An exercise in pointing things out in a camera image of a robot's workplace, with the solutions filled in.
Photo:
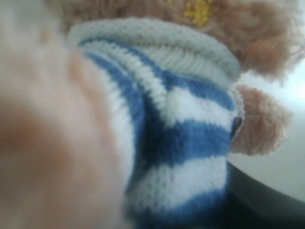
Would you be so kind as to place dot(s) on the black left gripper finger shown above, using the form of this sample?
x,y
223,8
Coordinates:
x,y
253,205

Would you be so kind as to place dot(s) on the beige teddy bear striped sweater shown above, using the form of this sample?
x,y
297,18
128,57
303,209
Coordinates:
x,y
123,114

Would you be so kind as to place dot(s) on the yellow millet grains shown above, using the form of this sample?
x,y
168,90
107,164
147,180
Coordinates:
x,y
198,11

